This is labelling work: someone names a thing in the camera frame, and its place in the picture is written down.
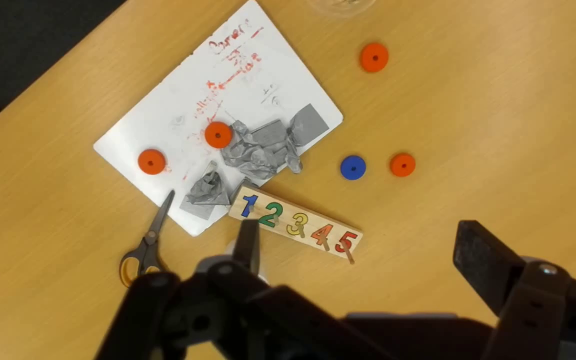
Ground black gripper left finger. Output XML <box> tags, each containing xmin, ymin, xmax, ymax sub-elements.
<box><xmin>94</xmin><ymin>217</ymin><xmax>396</xmax><ymax>360</ymax></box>

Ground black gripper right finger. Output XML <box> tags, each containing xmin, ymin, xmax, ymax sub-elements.
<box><xmin>450</xmin><ymin>217</ymin><xmax>576</xmax><ymax>360</ymax></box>

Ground orange foam disc with hole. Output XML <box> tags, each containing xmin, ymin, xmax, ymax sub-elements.
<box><xmin>135</xmin><ymin>146</ymin><xmax>170</xmax><ymax>176</ymax></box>
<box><xmin>201</xmin><ymin>120</ymin><xmax>235</xmax><ymax>149</ymax></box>
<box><xmin>357</xmin><ymin>42</ymin><xmax>392</xmax><ymax>73</ymax></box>
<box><xmin>387</xmin><ymin>149</ymin><xmax>417</xmax><ymax>179</ymax></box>

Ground blue foam disc with hole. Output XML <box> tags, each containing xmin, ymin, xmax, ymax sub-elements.
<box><xmin>337</xmin><ymin>154</ymin><xmax>368</xmax><ymax>181</ymax></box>

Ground grey scissors with orange grip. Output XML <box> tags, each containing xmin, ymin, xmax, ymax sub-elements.
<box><xmin>116</xmin><ymin>187</ymin><xmax>177</xmax><ymax>287</ymax></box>

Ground large crumpled grey tape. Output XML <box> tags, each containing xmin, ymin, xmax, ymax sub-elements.
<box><xmin>218</xmin><ymin>101</ymin><xmax>326</xmax><ymax>181</ymax></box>

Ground white dry-erase board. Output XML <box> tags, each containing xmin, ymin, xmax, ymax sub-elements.
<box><xmin>92</xmin><ymin>0</ymin><xmax>345</xmax><ymax>238</ymax></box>

